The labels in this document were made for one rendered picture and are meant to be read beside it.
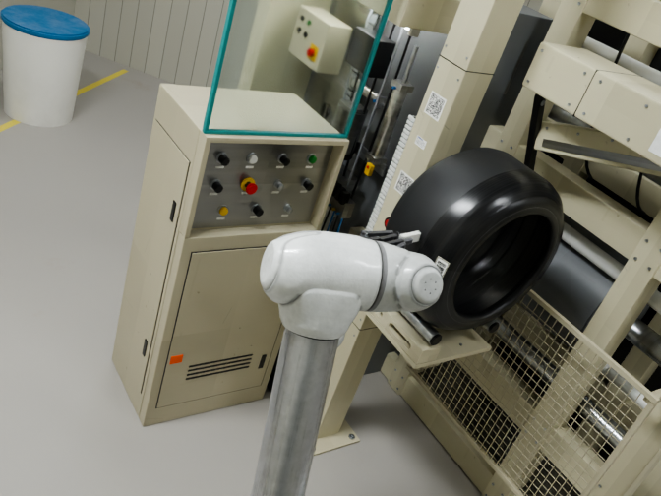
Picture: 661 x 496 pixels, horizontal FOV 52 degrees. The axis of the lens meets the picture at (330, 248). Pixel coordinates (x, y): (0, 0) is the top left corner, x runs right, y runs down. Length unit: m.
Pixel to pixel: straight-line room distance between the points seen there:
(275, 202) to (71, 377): 1.17
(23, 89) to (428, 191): 3.34
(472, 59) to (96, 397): 1.93
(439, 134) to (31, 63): 3.12
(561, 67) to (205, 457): 1.90
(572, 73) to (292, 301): 1.36
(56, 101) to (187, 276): 2.69
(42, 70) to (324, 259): 3.77
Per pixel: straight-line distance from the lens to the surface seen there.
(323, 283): 1.13
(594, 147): 2.34
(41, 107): 4.87
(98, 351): 3.13
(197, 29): 5.95
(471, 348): 2.42
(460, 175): 2.03
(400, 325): 2.26
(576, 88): 2.23
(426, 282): 1.18
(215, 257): 2.37
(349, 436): 3.04
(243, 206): 2.36
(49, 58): 4.72
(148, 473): 2.71
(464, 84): 2.18
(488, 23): 2.14
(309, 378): 1.21
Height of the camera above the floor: 2.11
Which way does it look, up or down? 30 degrees down
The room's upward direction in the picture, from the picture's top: 19 degrees clockwise
